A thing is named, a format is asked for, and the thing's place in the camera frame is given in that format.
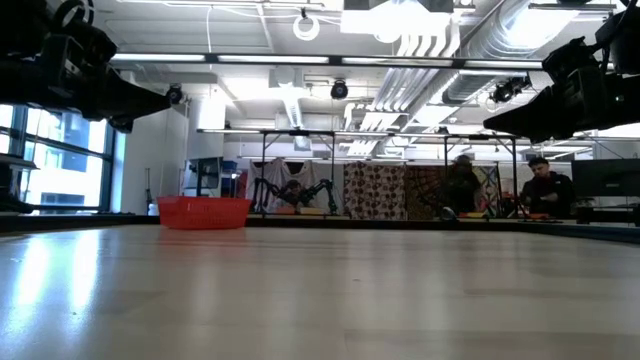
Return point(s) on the large window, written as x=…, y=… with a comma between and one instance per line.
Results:
x=65, y=180

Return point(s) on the black background robot arm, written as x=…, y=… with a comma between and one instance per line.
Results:
x=262, y=190
x=322, y=190

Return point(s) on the black ceiling light cluster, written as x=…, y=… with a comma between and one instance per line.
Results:
x=507, y=90

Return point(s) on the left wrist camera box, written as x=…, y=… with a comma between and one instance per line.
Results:
x=75, y=40

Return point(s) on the dark orange patterned cloth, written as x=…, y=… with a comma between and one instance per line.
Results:
x=425, y=187

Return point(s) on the blue storage bins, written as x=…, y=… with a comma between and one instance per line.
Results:
x=230, y=165

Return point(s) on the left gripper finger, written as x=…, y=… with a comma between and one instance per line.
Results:
x=135, y=92
x=142, y=111

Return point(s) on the brown dotted hanging cloth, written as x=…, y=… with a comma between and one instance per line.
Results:
x=375, y=190

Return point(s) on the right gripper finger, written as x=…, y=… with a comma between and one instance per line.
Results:
x=545, y=131
x=535, y=110

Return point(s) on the colourful geometric hanging cloth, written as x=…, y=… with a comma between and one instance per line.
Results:
x=490, y=180

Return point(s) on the red plastic basket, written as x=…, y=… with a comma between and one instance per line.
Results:
x=205, y=212

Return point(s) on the black ceiling spotlight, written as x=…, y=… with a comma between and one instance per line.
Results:
x=339, y=90
x=175, y=95

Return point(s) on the black background monitor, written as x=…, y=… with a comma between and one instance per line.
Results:
x=605, y=177

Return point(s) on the black background metal frame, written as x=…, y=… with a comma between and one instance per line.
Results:
x=514, y=170
x=263, y=165

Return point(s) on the white hanging sheet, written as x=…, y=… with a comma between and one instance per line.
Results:
x=272, y=170

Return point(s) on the black ceiling rail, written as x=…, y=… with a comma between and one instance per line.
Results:
x=570, y=6

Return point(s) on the person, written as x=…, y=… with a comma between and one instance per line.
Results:
x=294, y=195
x=547, y=192
x=462, y=187

